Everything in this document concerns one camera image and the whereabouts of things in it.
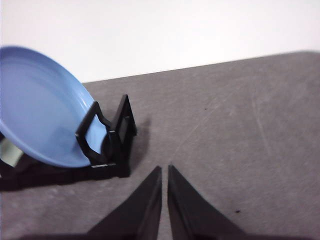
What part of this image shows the green plate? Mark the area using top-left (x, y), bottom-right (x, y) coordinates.
top-left (0, 138), bottom-right (25, 168)

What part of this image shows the black plate rack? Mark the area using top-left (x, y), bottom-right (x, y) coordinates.
top-left (0, 94), bottom-right (138, 193)

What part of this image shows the blue plate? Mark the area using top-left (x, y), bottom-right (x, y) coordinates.
top-left (0, 45), bottom-right (106, 169)

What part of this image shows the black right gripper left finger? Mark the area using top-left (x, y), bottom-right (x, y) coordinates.
top-left (14, 165), bottom-right (163, 240)

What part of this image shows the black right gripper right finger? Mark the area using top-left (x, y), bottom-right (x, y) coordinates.
top-left (167, 164), bottom-right (253, 240)

